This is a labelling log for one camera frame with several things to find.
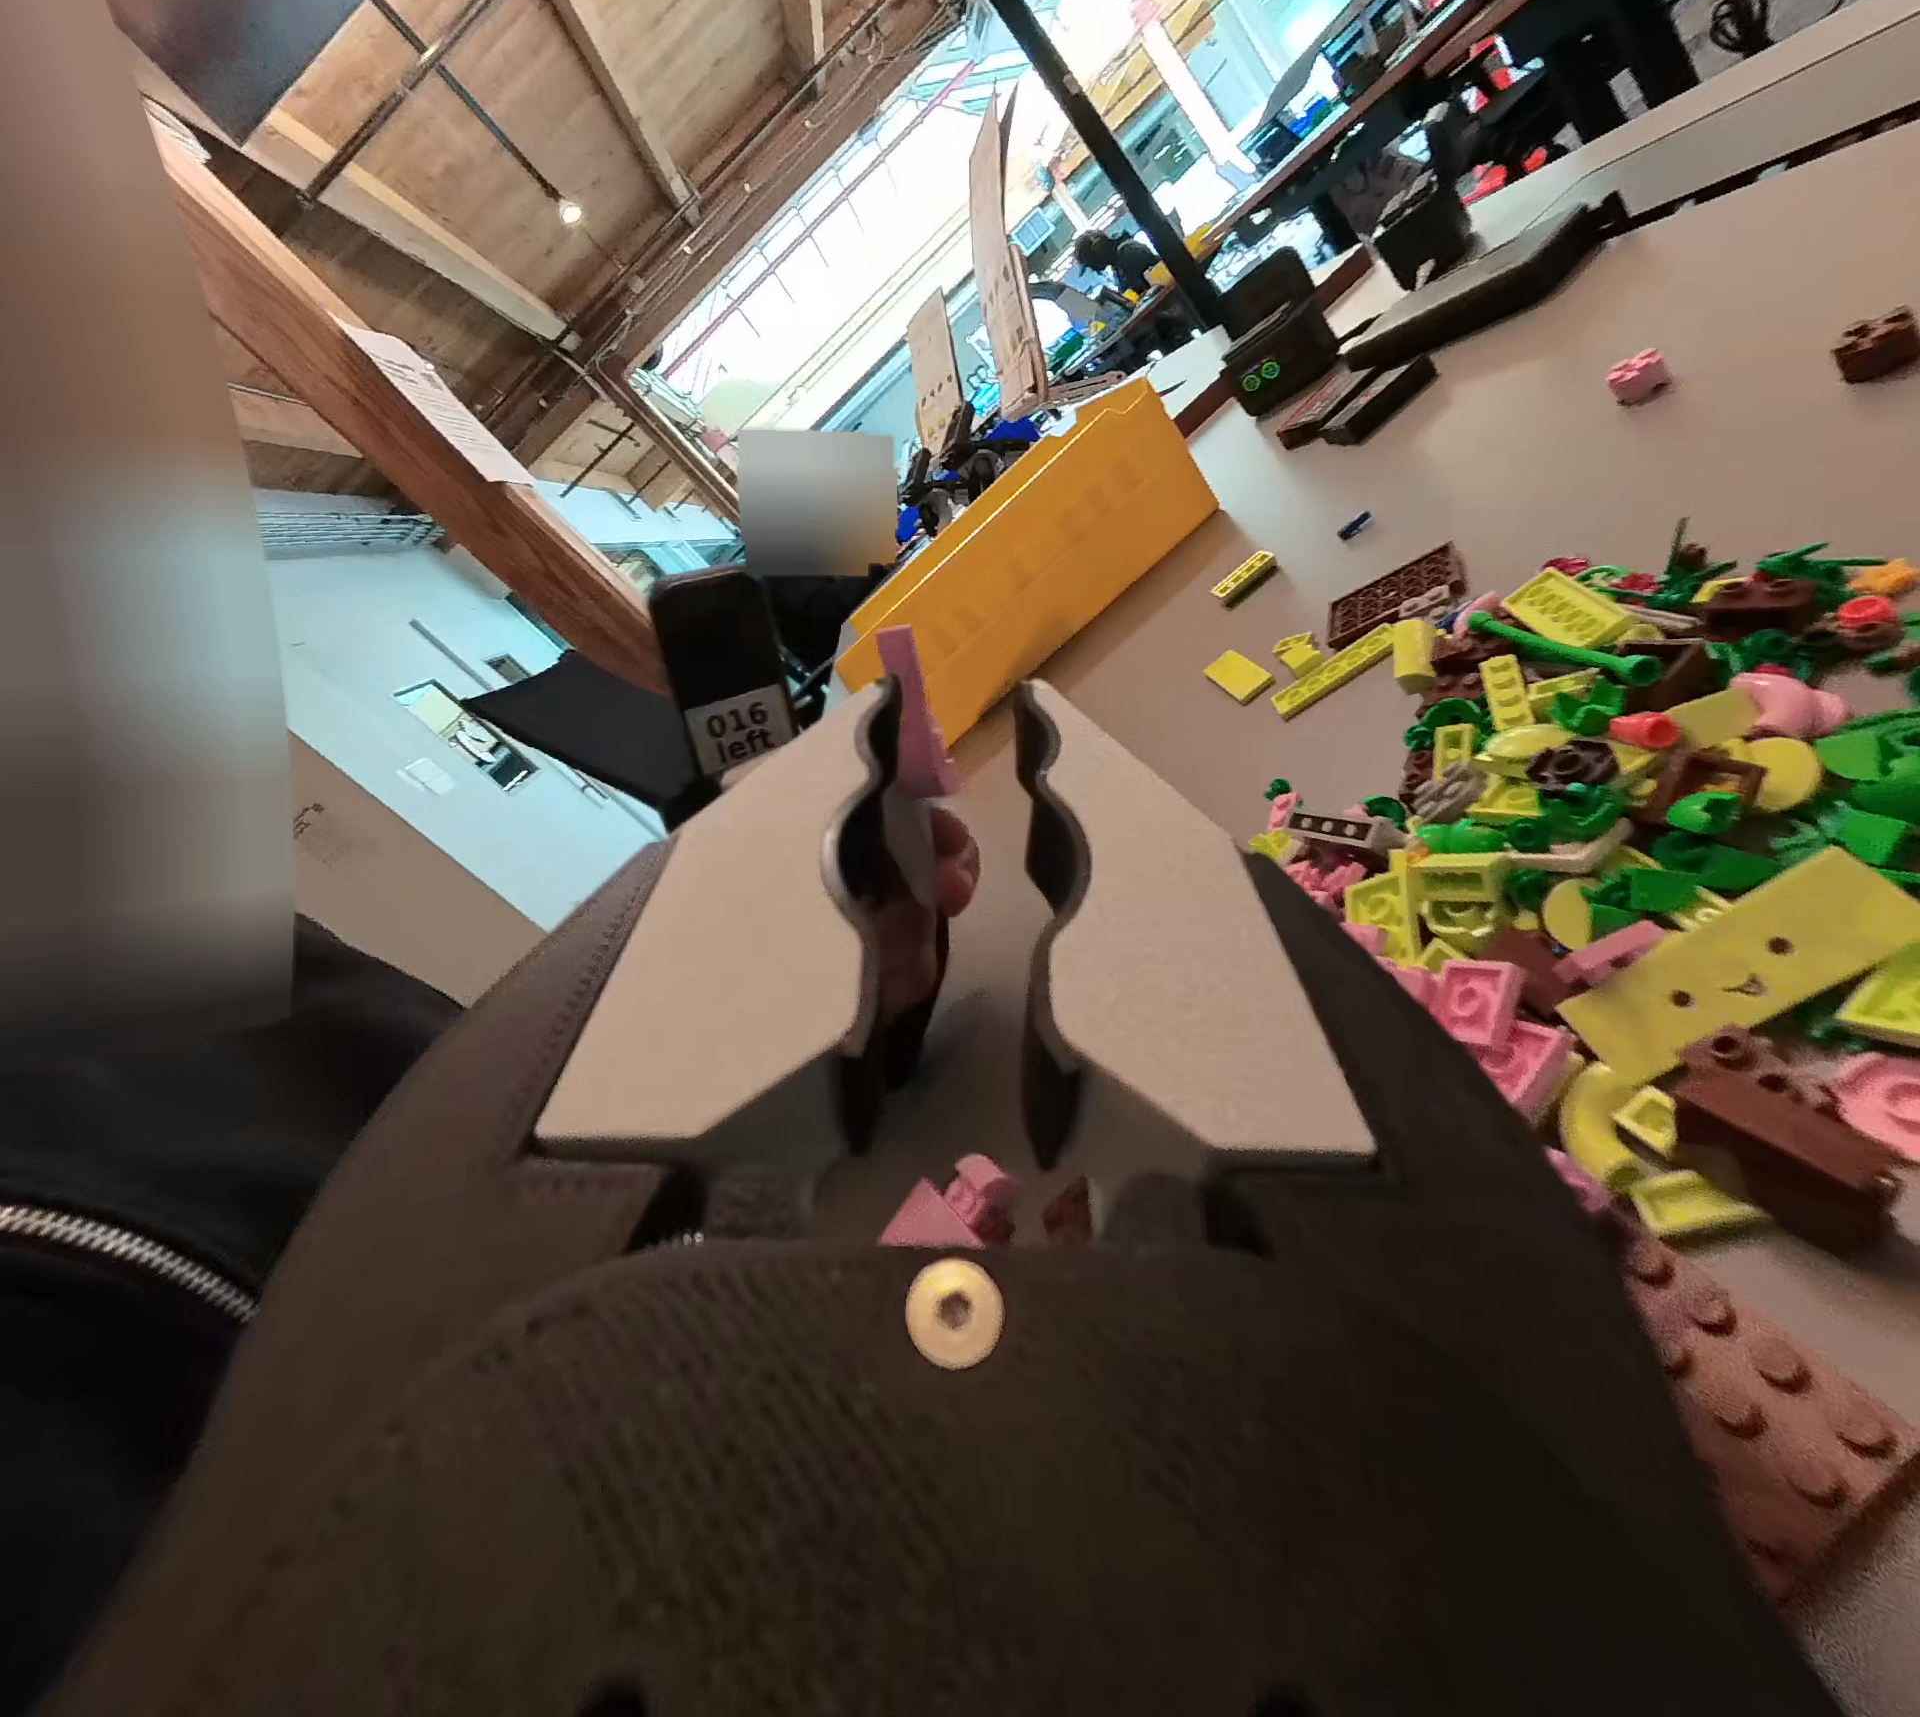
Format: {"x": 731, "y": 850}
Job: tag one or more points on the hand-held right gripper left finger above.
{"x": 706, "y": 996}

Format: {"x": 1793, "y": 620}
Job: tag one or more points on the white paper sign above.
{"x": 435, "y": 406}

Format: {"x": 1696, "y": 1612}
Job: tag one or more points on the lime studded plate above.
{"x": 1245, "y": 577}

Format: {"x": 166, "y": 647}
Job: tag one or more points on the black office chair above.
{"x": 601, "y": 727}

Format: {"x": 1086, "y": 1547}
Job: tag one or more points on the brown rectangular plate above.
{"x": 1395, "y": 595}

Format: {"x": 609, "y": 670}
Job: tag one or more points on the long lime plate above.
{"x": 1345, "y": 668}

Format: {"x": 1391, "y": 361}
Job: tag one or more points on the pile of mixed toy bricks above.
{"x": 1575, "y": 816}

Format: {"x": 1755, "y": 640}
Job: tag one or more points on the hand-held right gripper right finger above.
{"x": 1199, "y": 996}

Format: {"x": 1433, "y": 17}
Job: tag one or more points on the small brown brick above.
{"x": 1878, "y": 347}

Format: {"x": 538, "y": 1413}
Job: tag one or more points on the dark tool stand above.
{"x": 969, "y": 472}

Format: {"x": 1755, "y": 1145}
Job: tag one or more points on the black charger case green lights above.
{"x": 1276, "y": 361}

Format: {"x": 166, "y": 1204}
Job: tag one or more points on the wooden railing beam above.
{"x": 451, "y": 503}

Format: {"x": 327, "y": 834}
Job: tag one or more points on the large brown studded plate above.
{"x": 1769, "y": 1418}

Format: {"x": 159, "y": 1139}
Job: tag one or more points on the person's left hand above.
{"x": 930, "y": 907}

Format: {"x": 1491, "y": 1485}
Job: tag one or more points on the small lime brick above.
{"x": 1297, "y": 653}

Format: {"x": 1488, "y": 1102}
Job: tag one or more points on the wooden office desk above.
{"x": 1424, "y": 61}

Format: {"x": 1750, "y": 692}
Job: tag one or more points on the lime smooth tile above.
{"x": 1239, "y": 678}

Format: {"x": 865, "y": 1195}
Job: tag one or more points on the black box orange mark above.
{"x": 1379, "y": 398}

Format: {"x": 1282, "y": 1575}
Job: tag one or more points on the small pink brick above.
{"x": 1639, "y": 376}

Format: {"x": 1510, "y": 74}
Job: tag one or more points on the tall cardboard sheet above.
{"x": 1007, "y": 247}

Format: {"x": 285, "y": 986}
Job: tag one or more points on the small cardboard sheet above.
{"x": 932, "y": 367}

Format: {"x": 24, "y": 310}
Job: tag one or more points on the long flat black device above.
{"x": 1485, "y": 284}

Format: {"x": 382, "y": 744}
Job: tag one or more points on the pink rounded tile block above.
{"x": 915, "y": 713}

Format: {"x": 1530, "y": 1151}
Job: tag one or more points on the yellow plastic bin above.
{"x": 1050, "y": 517}

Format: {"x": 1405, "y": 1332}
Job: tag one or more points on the black metal pole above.
{"x": 1050, "y": 68}

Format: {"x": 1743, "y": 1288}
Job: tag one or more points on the small black box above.
{"x": 1321, "y": 415}

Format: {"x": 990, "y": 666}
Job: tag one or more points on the person's black jacket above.
{"x": 149, "y": 1147}

